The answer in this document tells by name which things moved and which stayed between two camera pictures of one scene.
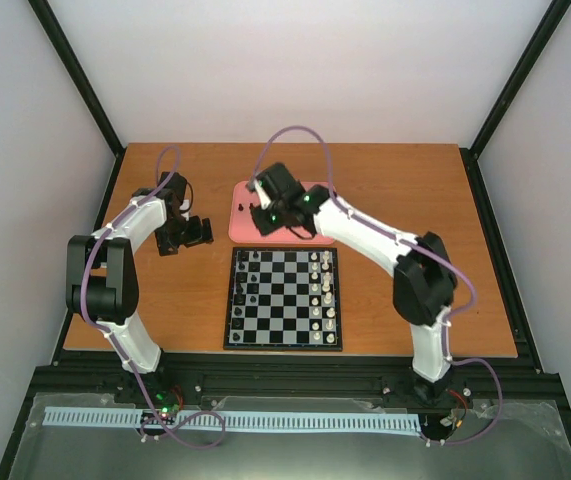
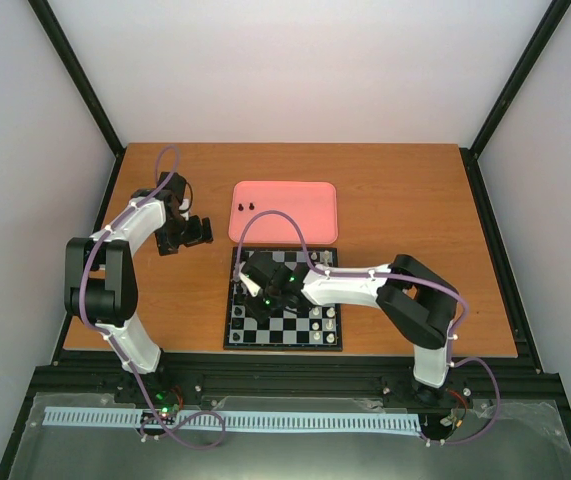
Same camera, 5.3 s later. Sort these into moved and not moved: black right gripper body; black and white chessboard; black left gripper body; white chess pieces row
Moved: black right gripper body
Not moved: black and white chessboard; white chess pieces row; black left gripper body
